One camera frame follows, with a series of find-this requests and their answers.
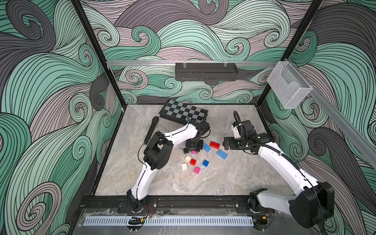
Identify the black wall tray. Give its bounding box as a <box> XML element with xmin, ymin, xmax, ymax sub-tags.
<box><xmin>175</xmin><ymin>62</ymin><xmax>239</xmax><ymax>82</ymax></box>

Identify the pink square lego brick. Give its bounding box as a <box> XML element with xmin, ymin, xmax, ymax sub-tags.
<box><xmin>193</xmin><ymin>166</ymin><xmax>201</xmax><ymax>174</ymax></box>

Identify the dark blue square lego brick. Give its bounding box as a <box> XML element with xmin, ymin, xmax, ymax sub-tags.
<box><xmin>202</xmin><ymin>160</ymin><xmax>209</xmax><ymax>167</ymax></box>

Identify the red long lego brick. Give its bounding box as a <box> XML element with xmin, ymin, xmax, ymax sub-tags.
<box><xmin>210</xmin><ymin>142</ymin><xmax>220</xmax><ymax>149</ymax></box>

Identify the light blue long lego brick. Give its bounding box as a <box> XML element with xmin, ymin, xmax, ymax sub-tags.
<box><xmin>203</xmin><ymin>143</ymin><xmax>211</xmax><ymax>153</ymax></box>

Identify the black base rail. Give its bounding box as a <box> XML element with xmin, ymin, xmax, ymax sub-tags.
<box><xmin>79</xmin><ymin>195</ymin><xmax>315</xmax><ymax>214</ymax></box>

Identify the black microphone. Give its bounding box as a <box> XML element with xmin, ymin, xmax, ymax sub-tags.
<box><xmin>144</xmin><ymin>116</ymin><xmax>159</xmax><ymax>145</ymax></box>

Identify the clear plastic wall bin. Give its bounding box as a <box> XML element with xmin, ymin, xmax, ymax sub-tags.
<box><xmin>267</xmin><ymin>61</ymin><xmax>312</xmax><ymax>109</ymax></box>

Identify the white slotted cable duct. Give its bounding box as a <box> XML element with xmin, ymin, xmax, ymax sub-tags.
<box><xmin>83</xmin><ymin>216</ymin><xmax>254</xmax><ymax>227</ymax></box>

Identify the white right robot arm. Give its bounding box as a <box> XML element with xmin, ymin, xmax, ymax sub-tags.
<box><xmin>223</xmin><ymin>133</ymin><xmax>334</xmax><ymax>228</ymax></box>

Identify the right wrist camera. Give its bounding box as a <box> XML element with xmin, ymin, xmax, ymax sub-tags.
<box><xmin>232</xmin><ymin>111</ymin><xmax>257</xmax><ymax>140</ymax></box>

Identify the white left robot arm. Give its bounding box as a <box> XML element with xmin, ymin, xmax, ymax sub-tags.
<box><xmin>126</xmin><ymin>120</ymin><xmax>210</xmax><ymax>212</ymax></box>

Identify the black green chessboard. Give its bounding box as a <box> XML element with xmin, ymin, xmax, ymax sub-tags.
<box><xmin>159</xmin><ymin>100</ymin><xmax>208</xmax><ymax>125</ymax></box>

